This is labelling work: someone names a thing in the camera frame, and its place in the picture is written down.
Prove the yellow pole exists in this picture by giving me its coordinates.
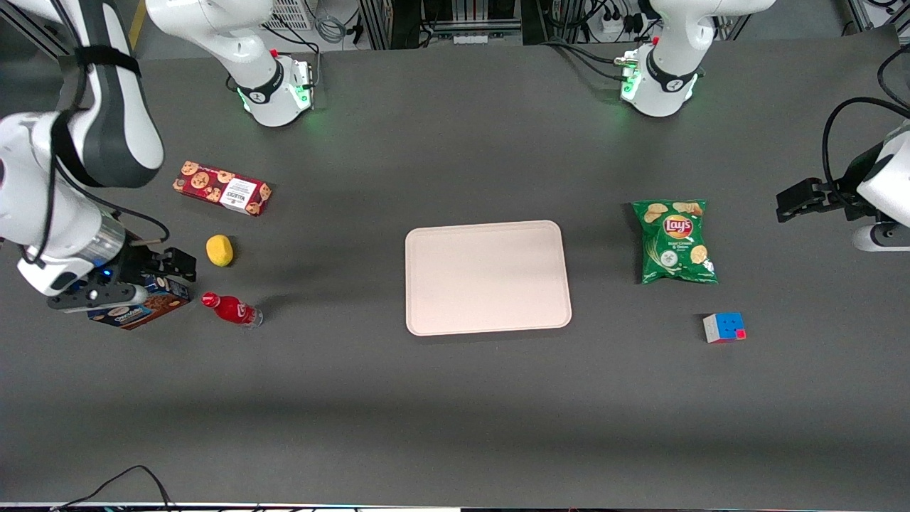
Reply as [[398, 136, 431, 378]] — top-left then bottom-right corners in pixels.
[[127, 0, 148, 52]]

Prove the beige plastic tray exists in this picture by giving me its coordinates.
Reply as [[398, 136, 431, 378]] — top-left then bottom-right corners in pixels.
[[405, 220, 573, 337]]

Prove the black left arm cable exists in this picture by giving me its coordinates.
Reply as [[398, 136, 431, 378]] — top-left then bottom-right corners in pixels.
[[822, 44, 910, 203]]

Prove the colourful puzzle cube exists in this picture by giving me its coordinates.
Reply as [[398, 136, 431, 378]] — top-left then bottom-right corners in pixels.
[[703, 312, 747, 345]]

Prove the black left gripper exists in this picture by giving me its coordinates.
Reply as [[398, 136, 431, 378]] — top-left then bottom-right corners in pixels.
[[776, 160, 869, 223]]

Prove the yellow lemon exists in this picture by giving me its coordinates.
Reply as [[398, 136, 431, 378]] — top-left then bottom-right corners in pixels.
[[206, 235, 235, 268]]

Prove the white power strip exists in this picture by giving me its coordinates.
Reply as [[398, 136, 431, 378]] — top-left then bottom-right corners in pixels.
[[599, 11, 642, 38]]

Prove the black base cable bundle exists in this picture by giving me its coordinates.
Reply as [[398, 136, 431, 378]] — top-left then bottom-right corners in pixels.
[[542, 37, 641, 83]]

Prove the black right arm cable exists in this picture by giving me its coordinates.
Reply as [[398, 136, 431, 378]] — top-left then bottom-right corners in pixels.
[[43, 107, 171, 265]]

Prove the white perforated box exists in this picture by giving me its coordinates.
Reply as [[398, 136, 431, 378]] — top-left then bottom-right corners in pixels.
[[262, 0, 318, 31]]

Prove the green Lays chips bag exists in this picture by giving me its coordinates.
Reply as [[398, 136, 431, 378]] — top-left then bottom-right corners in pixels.
[[632, 200, 719, 286]]

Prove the red coke bottle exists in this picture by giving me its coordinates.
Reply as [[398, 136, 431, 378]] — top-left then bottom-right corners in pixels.
[[201, 292, 264, 329]]

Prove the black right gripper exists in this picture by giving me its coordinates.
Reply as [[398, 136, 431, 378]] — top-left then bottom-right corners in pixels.
[[128, 245, 198, 285]]

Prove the grey coiled cable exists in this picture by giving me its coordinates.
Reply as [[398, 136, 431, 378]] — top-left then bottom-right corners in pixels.
[[314, 13, 347, 45]]

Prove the black cable at table edge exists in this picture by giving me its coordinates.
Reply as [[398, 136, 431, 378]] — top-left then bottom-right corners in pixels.
[[51, 465, 176, 512]]

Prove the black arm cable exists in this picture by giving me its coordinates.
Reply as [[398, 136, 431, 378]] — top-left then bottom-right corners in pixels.
[[822, 44, 910, 203], [43, 107, 171, 265]]

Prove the blue chocolate cookie box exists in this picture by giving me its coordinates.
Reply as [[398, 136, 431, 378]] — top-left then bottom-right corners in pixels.
[[88, 276, 192, 331]]

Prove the red cookie box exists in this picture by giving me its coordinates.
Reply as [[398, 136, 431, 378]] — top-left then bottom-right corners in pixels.
[[172, 161, 272, 217]]

